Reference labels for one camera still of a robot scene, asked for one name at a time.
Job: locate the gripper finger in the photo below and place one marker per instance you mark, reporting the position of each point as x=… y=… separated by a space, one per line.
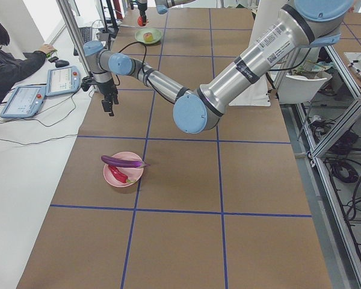
x=108 y=107

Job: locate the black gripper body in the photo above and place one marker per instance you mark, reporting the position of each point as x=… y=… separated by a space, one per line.
x=142 y=6
x=107 y=89

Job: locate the red pomegranate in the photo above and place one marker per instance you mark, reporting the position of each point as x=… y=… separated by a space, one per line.
x=142 y=21

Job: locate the green pink peach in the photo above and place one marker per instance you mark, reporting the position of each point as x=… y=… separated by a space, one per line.
x=148 y=37

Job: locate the purple eggplant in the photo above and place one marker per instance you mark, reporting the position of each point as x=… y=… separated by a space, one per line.
x=126 y=162

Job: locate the red chili pepper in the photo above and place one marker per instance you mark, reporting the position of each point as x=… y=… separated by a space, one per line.
x=119 y=176

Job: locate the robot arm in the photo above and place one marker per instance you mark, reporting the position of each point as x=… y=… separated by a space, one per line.
x=300 y=24
x=162 y=6

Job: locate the light green plate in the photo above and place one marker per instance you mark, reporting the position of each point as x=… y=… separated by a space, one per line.
x=156 y=33

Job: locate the far blue teach pendant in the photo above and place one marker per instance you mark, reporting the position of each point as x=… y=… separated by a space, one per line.
x=61 y=81

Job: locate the blue teach pendant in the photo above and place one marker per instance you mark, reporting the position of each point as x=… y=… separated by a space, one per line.
x=25 y=101
x=61 y=81

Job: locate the black power adapter box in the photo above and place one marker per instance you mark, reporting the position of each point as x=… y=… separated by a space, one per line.
x=104 y=38

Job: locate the black computer mouse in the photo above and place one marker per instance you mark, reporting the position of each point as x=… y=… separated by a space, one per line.
x=61 y=63

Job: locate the black keyboard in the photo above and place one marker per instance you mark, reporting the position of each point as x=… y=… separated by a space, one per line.
x=86 y=33

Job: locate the pink plate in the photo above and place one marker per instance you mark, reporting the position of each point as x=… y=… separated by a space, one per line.
x=122 y=169

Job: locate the near blue teach pendant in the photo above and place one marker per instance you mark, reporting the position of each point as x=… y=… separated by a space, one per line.
x=25 y=101

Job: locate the person in dark jacket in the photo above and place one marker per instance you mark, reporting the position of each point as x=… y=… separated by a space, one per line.
x=13 y=70

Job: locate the white chair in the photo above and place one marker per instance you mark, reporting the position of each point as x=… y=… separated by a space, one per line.
x=296 y=89

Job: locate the aluminium frame post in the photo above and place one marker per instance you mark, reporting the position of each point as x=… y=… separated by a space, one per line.
x=77 y=40

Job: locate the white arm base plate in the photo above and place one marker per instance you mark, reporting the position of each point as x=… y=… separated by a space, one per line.
x=256 y=95

